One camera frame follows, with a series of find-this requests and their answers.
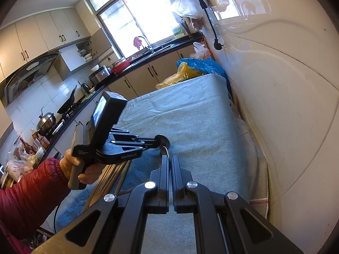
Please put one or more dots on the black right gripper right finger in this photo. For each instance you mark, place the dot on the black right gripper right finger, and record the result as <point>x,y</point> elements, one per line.
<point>194,198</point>

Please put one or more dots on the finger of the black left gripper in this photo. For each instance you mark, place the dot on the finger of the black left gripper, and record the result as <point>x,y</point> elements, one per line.
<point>148,140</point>
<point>150,145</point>

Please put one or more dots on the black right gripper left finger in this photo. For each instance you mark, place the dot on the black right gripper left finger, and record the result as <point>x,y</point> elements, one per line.
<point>150,197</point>

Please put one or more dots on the wooden chopstick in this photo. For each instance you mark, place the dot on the wooden chopstick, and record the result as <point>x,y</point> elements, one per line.
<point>104,183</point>
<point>108,183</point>
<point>122,178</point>
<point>107,171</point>

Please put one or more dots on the metal ladle spoon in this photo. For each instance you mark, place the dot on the metal ladle spoon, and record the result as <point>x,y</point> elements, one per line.
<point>164,144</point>

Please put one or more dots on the red jacket left forearm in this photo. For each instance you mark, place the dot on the red jacket left forearm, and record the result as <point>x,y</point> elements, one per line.
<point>27,204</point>

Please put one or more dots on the lower kitchen cabinets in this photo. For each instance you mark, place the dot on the lower kitchen cabinets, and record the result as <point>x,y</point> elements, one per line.
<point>136,80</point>

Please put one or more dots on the black wok pan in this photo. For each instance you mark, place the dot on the black wok pan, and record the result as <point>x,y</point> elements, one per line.
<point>69,102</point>

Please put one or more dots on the steel pot with lid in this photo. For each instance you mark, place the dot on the steel pot with lid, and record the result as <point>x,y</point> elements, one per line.
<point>46,122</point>

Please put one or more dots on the sauce bottle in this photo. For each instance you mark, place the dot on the sauce bottle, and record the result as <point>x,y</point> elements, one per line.
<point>28,148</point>

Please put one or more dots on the silver rice cooker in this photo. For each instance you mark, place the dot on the silver rice cooker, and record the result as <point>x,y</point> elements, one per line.
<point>99,75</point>

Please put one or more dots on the plastic bags on counter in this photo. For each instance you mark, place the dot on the plastic bags on counter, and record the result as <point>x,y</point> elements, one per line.
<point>19,164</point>

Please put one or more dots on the red basin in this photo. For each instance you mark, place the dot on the red basin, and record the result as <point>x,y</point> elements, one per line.
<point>120,65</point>

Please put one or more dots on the yellow plastic bag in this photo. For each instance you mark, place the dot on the yellow plastic bag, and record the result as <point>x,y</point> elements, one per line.
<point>183,73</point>

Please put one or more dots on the range hood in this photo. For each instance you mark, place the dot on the range hood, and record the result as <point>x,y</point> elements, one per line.
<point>27,75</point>

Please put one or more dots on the pink cloth on faucet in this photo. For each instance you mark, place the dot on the pink cloth on faucet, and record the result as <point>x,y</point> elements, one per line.
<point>137,43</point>

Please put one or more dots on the blue plastic bag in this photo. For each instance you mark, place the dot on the blue plastic bag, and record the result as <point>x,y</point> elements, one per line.
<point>207,66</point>

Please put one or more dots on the window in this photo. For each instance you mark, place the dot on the window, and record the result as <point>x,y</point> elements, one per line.
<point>152,21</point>

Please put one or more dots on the upper wall cabinets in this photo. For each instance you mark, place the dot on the upper wall cabinets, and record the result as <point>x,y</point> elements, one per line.
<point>28,38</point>

